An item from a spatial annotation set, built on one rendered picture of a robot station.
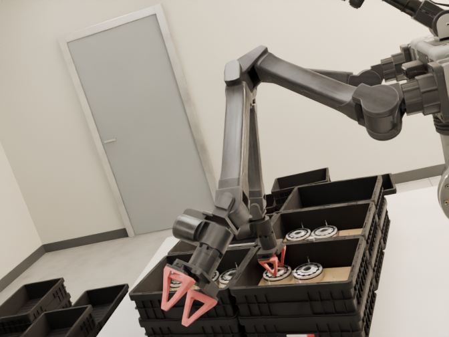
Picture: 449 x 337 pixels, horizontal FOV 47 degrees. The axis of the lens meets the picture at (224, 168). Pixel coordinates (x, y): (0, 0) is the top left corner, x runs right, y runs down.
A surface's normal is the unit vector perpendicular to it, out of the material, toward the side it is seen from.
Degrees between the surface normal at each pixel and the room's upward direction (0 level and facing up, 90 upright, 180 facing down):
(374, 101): 39
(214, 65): 90
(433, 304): 0
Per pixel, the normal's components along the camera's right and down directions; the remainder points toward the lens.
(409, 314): -0.28, -0.93
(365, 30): -0.20, 0.30
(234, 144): -0.29, -0.54
